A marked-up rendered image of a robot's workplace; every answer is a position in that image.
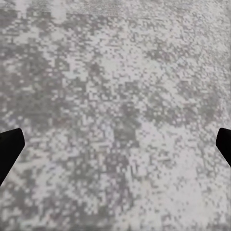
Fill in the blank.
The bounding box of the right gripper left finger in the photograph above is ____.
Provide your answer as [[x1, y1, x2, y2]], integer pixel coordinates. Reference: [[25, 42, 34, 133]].
[[0, 128, 25, 186]]

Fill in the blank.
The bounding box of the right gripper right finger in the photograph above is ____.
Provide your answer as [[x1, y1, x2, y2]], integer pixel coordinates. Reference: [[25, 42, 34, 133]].
[[216, 128, 231, 167]]

